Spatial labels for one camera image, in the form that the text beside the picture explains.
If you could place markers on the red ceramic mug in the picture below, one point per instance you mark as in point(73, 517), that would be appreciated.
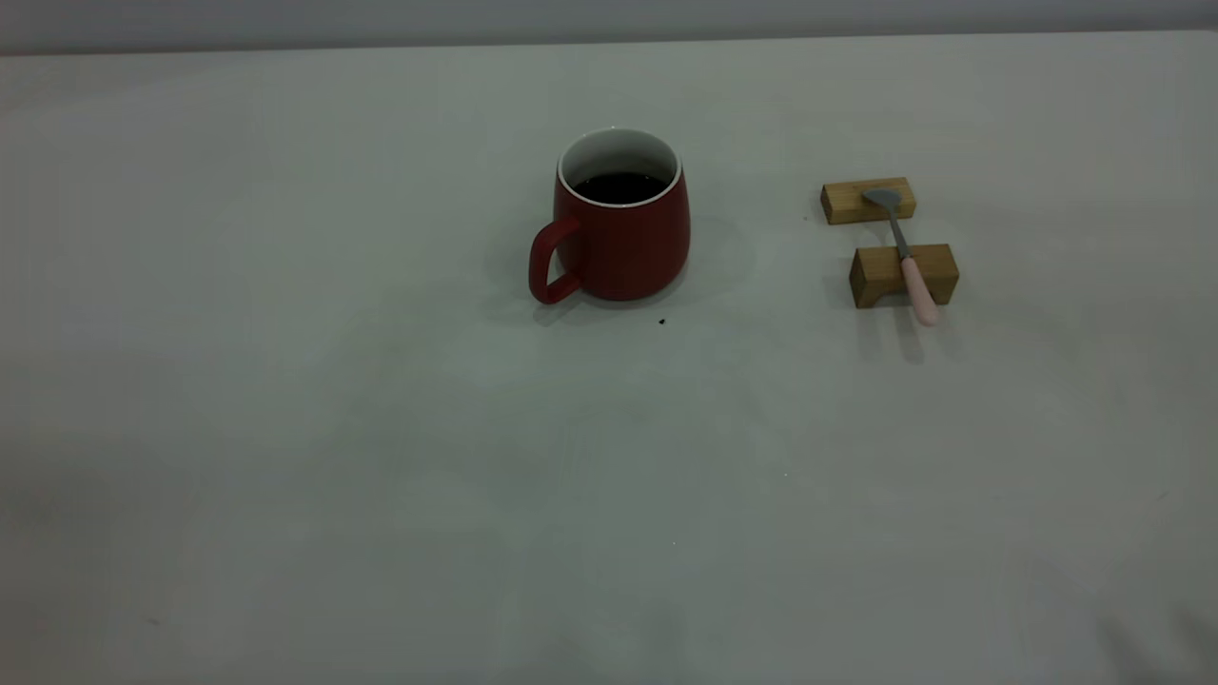
point(628, 247)

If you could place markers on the flat wooden block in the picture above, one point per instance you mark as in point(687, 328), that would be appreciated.
point(842, 202)

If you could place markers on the arched wooden block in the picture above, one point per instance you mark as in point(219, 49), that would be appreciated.
point(880, 273)

